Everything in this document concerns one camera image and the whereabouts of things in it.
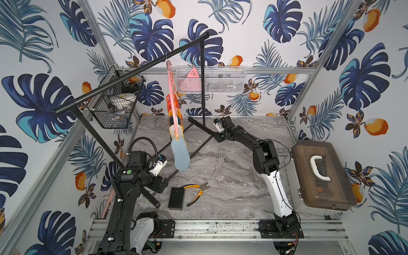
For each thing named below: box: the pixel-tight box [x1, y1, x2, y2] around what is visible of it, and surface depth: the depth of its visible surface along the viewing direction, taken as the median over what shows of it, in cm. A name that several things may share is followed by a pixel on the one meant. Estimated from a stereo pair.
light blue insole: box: [171, 136, 191, 172], surface depth 75 cm
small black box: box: [167, 187, 185, 211], surface depth 82 cm
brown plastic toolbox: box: [291, 140, 358, 211], surface depth 75 cm
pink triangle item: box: [177, 67, 202, 92], surface depth 91 cm
